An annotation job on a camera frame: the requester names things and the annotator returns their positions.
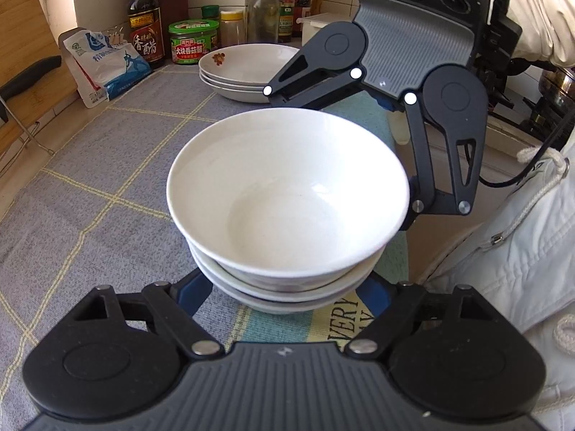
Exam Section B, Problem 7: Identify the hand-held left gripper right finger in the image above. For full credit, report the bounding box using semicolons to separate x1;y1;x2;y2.
341;274;510;360

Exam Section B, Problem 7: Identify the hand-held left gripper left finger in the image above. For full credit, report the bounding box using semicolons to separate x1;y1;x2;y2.
74;268;224;360

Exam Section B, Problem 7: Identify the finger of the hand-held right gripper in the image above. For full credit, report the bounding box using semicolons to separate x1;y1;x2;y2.
397;93;485;233
263;53;364;111

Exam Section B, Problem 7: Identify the white bowl with pink flowers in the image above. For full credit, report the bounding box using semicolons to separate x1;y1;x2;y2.
186;229;387;295

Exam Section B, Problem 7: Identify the white plate with fruit print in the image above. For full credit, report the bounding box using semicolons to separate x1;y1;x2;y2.
202;78;284;103
198;44;301;86

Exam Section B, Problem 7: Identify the stained white fruit-print plate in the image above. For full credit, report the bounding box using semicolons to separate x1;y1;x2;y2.
199;72;279;94

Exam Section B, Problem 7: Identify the white ceramic bowl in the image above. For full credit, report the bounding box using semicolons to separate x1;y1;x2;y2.
198;260;378;316
166;107;410;281

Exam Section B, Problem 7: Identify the person's right forearm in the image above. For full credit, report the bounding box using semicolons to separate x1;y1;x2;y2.
505;0;575;70

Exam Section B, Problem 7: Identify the white lidded container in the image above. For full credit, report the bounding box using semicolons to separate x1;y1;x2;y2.
300;13;355;48

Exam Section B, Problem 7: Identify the green-labelled bottle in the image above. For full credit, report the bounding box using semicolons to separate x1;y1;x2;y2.
275;0;299;43

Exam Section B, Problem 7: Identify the glass bottle with red cap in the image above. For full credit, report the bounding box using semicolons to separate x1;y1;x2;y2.
247;0;281;46

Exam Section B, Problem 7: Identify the yellow-lidded spice jar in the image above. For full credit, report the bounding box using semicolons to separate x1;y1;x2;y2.
219;6;248;48

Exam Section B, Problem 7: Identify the green-lidded sauce jar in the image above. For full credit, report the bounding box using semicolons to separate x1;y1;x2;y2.
168;19;221;64

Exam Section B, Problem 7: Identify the black gas stove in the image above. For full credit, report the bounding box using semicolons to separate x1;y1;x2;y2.
487;94;575;144

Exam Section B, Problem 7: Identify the stainless steel pot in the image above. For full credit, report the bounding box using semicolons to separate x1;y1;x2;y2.
537;65;575;108

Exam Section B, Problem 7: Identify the grey and teal kitchen towel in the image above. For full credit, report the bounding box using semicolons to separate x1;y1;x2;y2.
0;64;409;369

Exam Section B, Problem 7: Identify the dark vinegar bottle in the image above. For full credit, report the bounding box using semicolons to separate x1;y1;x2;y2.
127;0;165;70

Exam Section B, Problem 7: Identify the white and blue salt bag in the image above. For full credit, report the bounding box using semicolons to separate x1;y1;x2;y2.
58;27;152;108

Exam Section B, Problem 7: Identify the bamboo cutting board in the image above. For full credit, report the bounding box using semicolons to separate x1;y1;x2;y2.
0;0;78;153

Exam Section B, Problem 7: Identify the black cable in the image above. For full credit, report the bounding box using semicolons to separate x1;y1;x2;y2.
478;112;575;187

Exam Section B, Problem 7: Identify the metal wire rack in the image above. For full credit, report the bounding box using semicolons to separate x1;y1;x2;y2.
0;99;57;176

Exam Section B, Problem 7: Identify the black-handled santoku knife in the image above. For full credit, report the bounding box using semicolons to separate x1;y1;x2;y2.
0;55;62;122

